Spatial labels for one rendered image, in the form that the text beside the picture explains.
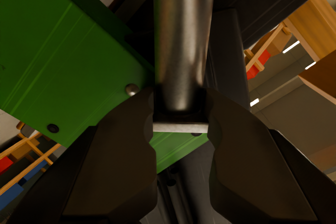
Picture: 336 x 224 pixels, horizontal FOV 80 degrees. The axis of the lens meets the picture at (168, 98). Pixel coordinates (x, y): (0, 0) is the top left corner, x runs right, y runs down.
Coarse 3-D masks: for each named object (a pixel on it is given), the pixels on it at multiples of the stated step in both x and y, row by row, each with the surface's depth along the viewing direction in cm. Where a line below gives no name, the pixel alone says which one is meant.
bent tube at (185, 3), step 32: (160, 0) 9; (192, 0) 9; (160, 32) 10; (192, 32) 10; (160, 64) 11; (192, 64) 10; (160, 96) 12; (192, 96) 12; (160, 128) 12; (192, 128) 12
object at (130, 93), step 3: (129, 84) 15; (132, 84) 15; (135, 84) 15; (126, 87) 15; (129, 87) 15; (132, 87) 15; (135, 87) 15; (138, 87) 15; (126, 90) 15; (129, 90) 15; (132, 90) 15; (135, 90) 15; (138, 90) 15; (126, 93) 15; (129, 93) 15; (132, 93) 15; (135, 93) 15
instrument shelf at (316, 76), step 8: (328, 56) 59; (320, 64) 58; (328, 64) 56; (304, 72) 61; (312, 72) 58; (320, 72) 55; (328, 72) 53; (304, 80) 60; (312, 80) 55; (320, 80) 53; (328, 80) 50; (312, 88) 58; (320, 88) 50; (328, 88) 48; (328, 96) 48
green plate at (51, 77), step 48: (0, 0) 12; (48, 0) 12; (96, 0) 19; (0, 48) 14; (48, 48) 14; (96, 48) 14; (0, 96) 16; (48, 96) 16; (96, 96) 16; (192, 144) 18
